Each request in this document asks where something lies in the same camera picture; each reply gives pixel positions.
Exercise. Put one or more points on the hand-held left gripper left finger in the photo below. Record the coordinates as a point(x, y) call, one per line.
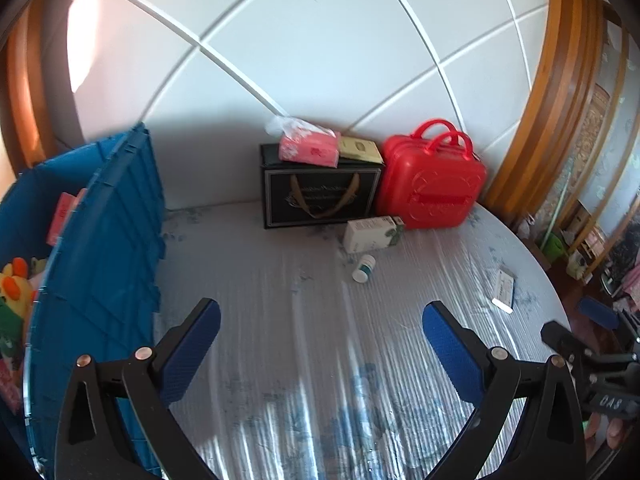
point(192, 350)

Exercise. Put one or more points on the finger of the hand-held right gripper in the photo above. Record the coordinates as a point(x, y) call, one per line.
point(597, 312)
point(557, 337)

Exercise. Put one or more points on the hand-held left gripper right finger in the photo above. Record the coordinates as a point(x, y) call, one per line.
point(452, 350)

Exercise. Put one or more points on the blue plastic storage crate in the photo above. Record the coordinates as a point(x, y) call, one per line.
point(110, 240)

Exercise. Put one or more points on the pink white tissue box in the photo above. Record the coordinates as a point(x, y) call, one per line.
point(62, 217)

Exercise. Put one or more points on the person's right hand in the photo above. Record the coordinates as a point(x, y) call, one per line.
point(612, 430)

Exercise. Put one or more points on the flat white small box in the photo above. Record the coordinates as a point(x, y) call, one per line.
point(504, 287)

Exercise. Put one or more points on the green plastic bucket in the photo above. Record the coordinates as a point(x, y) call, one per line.
point(555, 246)

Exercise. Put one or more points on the grey floral mattress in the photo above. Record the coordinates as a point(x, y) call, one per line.
point(310, 360)

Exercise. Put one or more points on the white bottle green cap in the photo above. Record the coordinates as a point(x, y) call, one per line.
point(364, 267)

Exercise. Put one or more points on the white green medicine box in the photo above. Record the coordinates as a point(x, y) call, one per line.
point(365, 235)

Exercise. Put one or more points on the red mini suitcase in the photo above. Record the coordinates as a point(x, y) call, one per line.
point(430, 185)

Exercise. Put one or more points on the black gift box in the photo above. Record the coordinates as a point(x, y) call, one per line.
point(280, 195)

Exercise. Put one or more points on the yellow duck plush frog hood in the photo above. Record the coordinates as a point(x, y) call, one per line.
point(12, 285)

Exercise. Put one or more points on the gold green small box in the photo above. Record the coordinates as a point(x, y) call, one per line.
point(360, 149)

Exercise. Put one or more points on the pink floral tissue pack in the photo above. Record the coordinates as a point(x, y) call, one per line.
point(307, 150)

